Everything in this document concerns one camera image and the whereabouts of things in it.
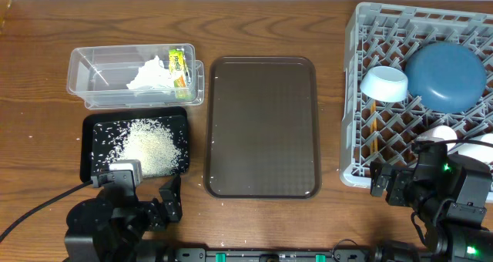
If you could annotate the grey dishwasher rack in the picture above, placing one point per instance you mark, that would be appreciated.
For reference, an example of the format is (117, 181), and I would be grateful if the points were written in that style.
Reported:
(388, 35)

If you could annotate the wooden chopstick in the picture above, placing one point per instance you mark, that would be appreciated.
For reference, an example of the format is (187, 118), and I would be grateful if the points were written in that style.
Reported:
(375, 135)
(373, 110)

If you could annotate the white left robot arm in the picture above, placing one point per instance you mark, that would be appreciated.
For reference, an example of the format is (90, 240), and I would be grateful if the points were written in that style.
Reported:
(111, 226)

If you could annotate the black plastic tray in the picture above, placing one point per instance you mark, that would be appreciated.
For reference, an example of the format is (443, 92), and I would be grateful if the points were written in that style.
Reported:
(88, 138)

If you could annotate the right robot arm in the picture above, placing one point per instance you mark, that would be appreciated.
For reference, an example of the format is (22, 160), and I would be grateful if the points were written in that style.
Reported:
(448, 195)

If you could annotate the green yellow snack wrapper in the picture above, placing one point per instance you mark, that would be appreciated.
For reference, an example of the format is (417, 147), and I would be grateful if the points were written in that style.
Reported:
(179, 73)

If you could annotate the white green cup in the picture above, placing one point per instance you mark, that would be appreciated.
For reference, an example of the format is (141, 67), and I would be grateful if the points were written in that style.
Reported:
(478, 152)

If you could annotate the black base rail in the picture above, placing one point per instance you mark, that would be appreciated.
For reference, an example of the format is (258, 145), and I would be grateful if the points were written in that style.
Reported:
(339, 253)

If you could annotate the brown serving tray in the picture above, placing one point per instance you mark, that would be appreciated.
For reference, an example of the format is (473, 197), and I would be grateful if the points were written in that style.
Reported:
(262, 139)

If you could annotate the clear plastic waste bin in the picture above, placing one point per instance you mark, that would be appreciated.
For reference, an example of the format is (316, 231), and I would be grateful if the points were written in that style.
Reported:
(99, 76)

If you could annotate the blue plate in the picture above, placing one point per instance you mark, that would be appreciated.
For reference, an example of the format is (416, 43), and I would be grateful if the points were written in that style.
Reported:
(448, 77)

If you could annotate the white tissue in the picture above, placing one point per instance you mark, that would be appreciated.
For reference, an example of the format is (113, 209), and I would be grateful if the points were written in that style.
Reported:
(152, 75)

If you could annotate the light blue small bowl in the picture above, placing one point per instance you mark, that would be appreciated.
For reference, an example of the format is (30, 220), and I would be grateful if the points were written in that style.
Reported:
(385, 84)

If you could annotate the pink cup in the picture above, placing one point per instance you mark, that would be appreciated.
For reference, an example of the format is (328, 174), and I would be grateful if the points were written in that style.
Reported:
(437, 134)

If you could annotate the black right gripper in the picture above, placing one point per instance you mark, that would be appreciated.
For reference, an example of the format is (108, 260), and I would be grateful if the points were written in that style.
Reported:
(380, 176)

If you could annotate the pile of white rice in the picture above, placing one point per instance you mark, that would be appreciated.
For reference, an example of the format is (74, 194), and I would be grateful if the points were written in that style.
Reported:
(161, 144)

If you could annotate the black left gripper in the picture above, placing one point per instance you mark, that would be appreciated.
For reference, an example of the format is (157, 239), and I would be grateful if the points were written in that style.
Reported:
(167, 207)

